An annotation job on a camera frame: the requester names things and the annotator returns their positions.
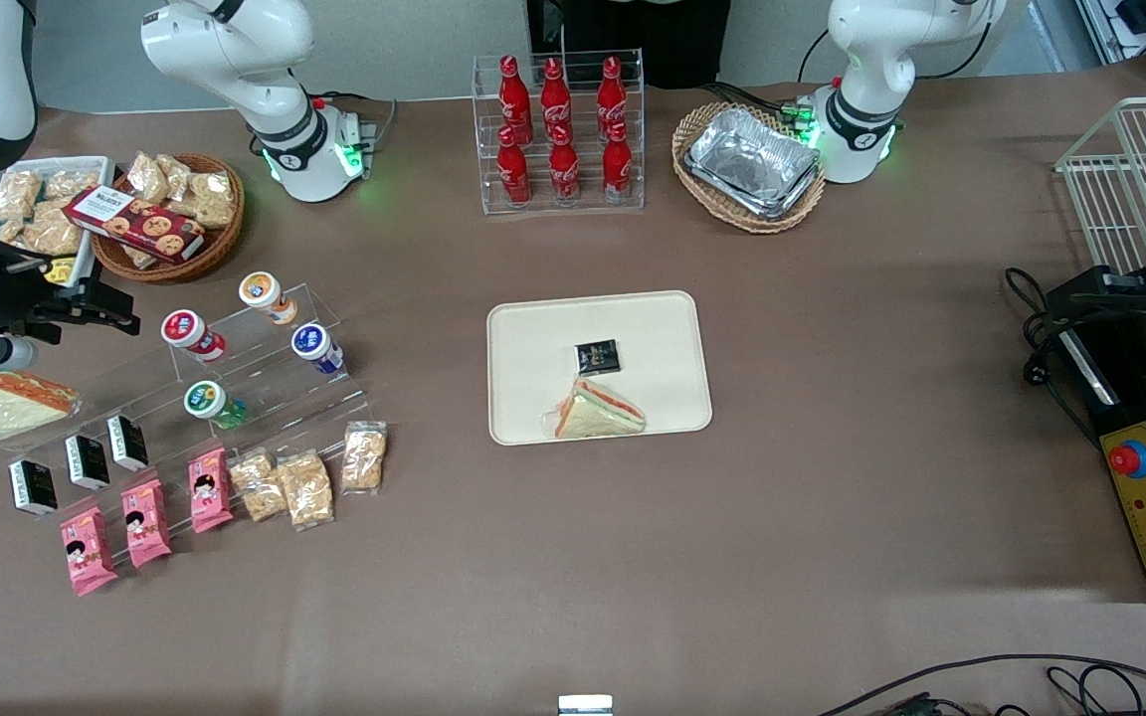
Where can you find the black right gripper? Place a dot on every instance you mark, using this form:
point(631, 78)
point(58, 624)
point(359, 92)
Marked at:
point(18, 292)

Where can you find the green gum bottle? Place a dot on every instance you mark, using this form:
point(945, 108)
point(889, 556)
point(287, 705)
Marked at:
point(207, 401)

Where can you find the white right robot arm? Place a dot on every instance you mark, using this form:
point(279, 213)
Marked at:
point(235, 50)

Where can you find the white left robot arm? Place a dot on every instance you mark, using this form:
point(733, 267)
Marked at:
point(866, 60)

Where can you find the red gum bottle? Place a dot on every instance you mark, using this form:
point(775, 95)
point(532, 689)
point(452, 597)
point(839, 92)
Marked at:
point(187, 331)

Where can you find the orange gum bottle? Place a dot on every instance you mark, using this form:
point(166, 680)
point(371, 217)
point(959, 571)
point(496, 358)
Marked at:
point(265, 293)

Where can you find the blue gum bottle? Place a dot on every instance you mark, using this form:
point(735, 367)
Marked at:
point(314, 345)

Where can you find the beige plastic tray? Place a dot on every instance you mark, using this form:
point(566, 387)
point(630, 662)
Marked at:
point(653, 328)

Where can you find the yellow snack packet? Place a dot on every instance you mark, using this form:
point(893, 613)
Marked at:
point(62, 269)

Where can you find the red cookie box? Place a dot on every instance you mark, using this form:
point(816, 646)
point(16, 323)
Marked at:
point(135, 224)

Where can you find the clear bag of crackers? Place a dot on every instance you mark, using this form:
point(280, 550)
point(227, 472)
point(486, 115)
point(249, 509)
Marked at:
point(73, 184)
point(4, 231)
point(148, 177)
point(16, 194)
point(177, 174)
point(213, 197)
point(54, 234)

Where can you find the white rectangular snack dish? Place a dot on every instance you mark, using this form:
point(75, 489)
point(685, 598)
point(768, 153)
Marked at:
point(95, 174)

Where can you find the wicker basket with snacks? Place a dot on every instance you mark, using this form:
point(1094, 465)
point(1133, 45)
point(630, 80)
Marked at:
point(220, 239)

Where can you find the wrapped triangle sandwich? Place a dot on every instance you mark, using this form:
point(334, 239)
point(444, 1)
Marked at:
point(11, 403)
point(598, 413)

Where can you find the small black carton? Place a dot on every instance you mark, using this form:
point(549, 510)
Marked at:
point(33, 487)
point(88, 462)
point(127, 443)

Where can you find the clear acrylic stepped stand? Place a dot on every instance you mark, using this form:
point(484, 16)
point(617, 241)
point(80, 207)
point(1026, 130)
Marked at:
point(275, 398)

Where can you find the pink snack packet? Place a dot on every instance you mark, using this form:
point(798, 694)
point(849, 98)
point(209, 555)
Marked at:
point(88, 552)
point(146, 524)
point(210, 490)

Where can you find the clear bag of granola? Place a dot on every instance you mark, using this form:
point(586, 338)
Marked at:
point(364, 457)
point(306, 490)
point(257, 487)

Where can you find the stacked aluminium foil trays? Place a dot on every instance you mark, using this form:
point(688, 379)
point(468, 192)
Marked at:
point(752, 159)

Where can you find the wicker basket with foil trays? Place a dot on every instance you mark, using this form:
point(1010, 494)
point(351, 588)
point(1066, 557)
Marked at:
point(732, 221)

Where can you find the red cola bottle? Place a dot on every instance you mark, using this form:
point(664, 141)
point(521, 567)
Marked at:
point(611, 94)
point(617, 167)
point(513, 94)
point(555, 94)
point(512, 174)
point(564, 171)

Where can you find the clear acrylic bottle rack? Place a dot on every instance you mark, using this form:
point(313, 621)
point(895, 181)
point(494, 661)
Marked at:
point(583, 204)

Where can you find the small black snack packet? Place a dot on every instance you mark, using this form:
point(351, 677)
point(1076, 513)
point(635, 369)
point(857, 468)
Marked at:
point(598, 356)

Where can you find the person in black clothing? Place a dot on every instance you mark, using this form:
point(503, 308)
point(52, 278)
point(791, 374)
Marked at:
point(653, 40)

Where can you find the metal frame shelf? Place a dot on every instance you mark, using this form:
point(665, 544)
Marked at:
point(1130, 30)

